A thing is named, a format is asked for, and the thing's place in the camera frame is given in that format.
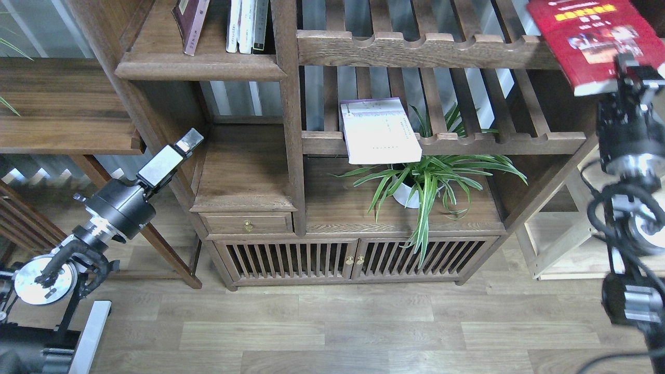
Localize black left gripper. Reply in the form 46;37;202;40
73;128;204;242

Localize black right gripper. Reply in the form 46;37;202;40
597;52;663;177

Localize red book white pages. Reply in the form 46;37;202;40
526;1;664;97

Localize maroon book chinese title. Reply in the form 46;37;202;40
172;1;210;56

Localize white lavender book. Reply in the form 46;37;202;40
340;97;422;165

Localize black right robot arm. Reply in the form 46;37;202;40
587;53;664;373

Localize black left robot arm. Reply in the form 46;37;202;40
2;128;204;373

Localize light wooden shelf unit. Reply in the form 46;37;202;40
516;149;609;280

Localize white upright book middle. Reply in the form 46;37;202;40
238;0;257;54

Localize white upright book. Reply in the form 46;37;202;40
226;0;242;53
238;0;257;54

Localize white upright book left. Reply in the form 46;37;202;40
226;0;242;53

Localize dark spine upright book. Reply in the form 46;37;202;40
251;0;269;54

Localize dark wooden bookshelf cabinet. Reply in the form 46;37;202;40
67;1;597;290

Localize green leaves at left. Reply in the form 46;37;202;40
1;37;35;117

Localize green spider plant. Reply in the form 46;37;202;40
335;102;528;268

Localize white plant pot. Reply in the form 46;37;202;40
392;175;425;209

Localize white metal bar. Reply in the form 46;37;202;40
68;300;112;373

